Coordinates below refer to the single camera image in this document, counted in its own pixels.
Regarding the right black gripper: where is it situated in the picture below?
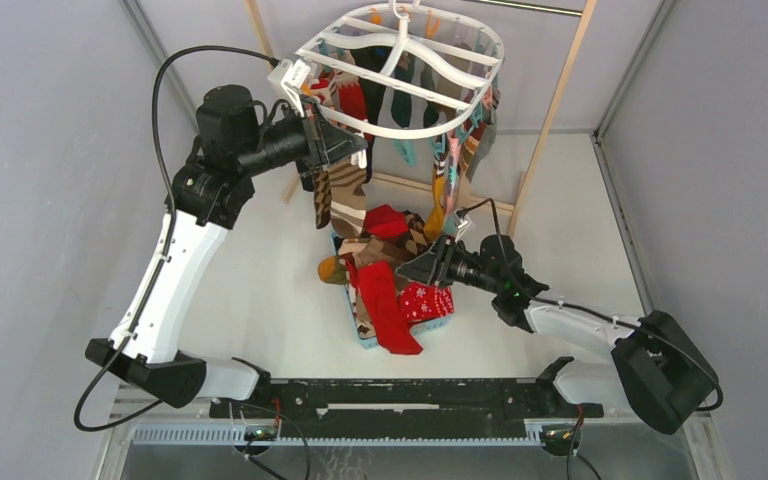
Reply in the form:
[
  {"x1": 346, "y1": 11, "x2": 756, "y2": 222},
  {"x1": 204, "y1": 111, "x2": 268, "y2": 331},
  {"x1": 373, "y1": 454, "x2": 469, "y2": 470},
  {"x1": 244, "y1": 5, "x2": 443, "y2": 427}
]
[{"x1": 396, "y1": 233, "x2": 502, "y2": 295}]

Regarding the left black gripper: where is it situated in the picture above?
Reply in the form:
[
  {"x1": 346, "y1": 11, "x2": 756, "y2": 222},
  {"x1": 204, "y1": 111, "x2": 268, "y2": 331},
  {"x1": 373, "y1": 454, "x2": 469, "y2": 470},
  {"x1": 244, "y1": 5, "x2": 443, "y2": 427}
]
[{"x1": 236, "y1": 95, "x2": 366, "y2": 178}]

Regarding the white clothes clip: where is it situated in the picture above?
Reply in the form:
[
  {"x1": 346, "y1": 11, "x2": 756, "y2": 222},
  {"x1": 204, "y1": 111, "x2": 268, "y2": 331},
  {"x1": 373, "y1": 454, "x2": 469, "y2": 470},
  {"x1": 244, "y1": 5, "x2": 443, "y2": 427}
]
[{"x1": 350, "y1": 148, "x2": 368, "y2": 170}]

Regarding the brown striped sock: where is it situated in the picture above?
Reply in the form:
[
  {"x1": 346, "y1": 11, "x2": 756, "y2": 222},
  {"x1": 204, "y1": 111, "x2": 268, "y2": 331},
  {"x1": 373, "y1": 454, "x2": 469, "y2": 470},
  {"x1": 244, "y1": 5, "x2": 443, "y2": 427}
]
[{"x1": 328, "y1": 159, "x2": 367, "y2": 238}]

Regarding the long red sock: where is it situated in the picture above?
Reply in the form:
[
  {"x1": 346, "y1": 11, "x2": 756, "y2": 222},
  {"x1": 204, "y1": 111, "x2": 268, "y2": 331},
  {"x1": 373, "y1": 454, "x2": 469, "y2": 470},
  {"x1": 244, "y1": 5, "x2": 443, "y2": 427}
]
[{"x1": 358, "y1": 261, "x2": 423, "y2": 356}]

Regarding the white round clip hanger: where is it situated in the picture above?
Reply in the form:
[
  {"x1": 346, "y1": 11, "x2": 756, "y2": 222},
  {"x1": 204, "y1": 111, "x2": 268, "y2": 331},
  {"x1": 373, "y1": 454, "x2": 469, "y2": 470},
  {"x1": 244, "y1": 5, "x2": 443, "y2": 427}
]
[{"x1": 290, "y1": 1, "x2": 505, "y2": 140}]

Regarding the brown argyle sock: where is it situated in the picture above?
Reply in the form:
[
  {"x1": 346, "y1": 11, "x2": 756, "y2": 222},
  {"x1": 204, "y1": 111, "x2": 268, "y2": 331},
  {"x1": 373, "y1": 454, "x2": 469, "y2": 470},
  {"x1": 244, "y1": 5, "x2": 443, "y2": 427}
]
[
  {"x1": 402, "y1": 211, "x2": 434, "y2": 255},
  {"x1": 313, "y1": 170, "x2": 332, "y2": 229}
]

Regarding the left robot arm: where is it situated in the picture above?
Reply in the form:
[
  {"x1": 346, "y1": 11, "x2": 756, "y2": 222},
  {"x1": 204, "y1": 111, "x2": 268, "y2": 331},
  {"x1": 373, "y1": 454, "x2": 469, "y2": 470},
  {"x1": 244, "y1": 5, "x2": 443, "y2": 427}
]
[{"x1": 85, "y1": 85, "x2": 367, "y2": 417}]

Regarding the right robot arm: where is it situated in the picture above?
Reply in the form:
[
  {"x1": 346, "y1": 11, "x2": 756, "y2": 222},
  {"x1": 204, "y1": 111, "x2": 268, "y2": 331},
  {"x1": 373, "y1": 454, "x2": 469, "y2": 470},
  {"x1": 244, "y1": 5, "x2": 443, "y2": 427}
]
[{"x1": 396, "y1": 235, "x2": 724, "y2": 434}]

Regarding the red snowflake sock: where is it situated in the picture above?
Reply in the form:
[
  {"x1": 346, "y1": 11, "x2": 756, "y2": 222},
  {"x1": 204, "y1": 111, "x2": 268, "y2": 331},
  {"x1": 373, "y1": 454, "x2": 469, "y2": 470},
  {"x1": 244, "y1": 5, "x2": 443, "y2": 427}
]
[{"x1": 397, "y1": 282, "x2": 455, "y2": 324}]

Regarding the mustard yellow hanging sock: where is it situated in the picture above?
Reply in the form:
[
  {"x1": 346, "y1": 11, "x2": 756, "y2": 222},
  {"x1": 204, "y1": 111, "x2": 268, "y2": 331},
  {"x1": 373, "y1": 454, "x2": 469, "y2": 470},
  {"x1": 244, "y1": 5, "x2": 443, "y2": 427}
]
[{"x1": 424, "y1": 159, "x2": 447, "y2": 240}]

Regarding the red sock in basket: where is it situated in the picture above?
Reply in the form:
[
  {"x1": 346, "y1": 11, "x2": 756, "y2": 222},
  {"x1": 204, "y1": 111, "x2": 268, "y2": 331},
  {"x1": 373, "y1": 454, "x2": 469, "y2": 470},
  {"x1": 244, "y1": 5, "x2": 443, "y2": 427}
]
[{"x1": 363, "y1": 204, "x2": 409, "y2": 240}]

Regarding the tan brown ribbed sock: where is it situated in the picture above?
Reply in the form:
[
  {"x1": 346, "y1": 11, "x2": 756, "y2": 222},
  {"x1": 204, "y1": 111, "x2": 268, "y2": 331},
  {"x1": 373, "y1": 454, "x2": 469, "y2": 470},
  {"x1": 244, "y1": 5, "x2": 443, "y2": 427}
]
[{"x1": 337, "y1": 237, "x2": 417, "y2": 269}]

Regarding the orange sock toe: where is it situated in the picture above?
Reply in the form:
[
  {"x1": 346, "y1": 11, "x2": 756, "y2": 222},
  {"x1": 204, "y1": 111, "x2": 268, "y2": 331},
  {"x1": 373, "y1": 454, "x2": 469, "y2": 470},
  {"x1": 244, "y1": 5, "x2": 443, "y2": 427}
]
[{"x1": 317, "y1": 256, "x2": 350, "y2": 285}]

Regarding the pink hanging sock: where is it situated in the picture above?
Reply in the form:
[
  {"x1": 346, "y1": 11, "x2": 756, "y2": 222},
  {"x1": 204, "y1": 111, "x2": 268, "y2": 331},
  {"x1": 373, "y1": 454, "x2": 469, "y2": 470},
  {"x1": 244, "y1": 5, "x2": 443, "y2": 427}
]
[{"x1": 442, "y1": 131, "x2": 461, "y2": 234}]

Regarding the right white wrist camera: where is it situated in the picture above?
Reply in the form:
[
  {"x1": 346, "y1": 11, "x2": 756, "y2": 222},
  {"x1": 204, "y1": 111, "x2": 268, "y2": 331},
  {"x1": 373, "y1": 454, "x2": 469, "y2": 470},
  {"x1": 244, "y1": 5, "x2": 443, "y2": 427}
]
[{"x1": 454, "y1": 208, "x2": 472, "y2": 242}]

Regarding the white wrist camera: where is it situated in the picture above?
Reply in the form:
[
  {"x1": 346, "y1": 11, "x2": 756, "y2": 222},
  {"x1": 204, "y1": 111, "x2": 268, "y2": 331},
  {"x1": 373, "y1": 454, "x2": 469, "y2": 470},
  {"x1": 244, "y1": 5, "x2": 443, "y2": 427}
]
[
  {"x1": 454, "y1": 208, "x2": 472, "y2": 242},
  {"x1": 267, "y1": 59, "x2": 316, "y2": 117}
]

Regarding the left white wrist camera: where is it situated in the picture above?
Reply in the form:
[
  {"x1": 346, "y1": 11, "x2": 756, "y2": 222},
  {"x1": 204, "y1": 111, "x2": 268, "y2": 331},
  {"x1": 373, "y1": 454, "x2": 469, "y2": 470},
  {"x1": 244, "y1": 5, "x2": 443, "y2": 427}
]
[{"x1": 267, "y1": 59, "x2": 316, "y2": 117}]

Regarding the wooden hanger rack frame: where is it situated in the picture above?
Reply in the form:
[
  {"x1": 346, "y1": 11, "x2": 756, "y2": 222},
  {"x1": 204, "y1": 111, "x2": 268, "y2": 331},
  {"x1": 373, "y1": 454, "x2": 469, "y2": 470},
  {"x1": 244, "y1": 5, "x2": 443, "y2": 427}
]
[{"x1": 244, "y1": 0, "x2": 599, "y2": 240}]

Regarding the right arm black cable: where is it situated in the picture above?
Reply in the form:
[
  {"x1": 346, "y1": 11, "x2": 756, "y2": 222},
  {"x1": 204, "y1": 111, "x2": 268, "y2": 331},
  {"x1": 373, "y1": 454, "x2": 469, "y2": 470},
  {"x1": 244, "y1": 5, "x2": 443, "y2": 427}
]
[{"x1": 456, "y1": 197, "x2": 724, "y2": 413}]

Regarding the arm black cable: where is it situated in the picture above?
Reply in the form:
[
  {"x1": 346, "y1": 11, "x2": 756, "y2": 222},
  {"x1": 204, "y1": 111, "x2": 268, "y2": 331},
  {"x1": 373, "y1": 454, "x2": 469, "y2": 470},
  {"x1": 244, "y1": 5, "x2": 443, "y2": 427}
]
[
  {"x1": 72, "y1": 44, "x2": 281, "y2": 433},
  {"x1": 456, "y1": 197, "x2": 724, "y2": 413}
]

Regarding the white slotted cable duct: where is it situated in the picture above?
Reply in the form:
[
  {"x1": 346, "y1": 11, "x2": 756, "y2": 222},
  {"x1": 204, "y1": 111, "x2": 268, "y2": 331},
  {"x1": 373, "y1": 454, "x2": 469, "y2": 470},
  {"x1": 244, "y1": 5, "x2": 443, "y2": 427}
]
[{"x1": 131, "y1": 424, "x2": 544, "y2": 447}]

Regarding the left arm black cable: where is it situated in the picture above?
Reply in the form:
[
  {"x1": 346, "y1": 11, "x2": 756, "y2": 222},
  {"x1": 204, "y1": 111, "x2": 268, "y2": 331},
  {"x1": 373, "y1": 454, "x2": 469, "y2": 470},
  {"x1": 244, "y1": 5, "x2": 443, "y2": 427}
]
[{"x1": 72, "y1": 44, "x2": 281, "y2": 433}]

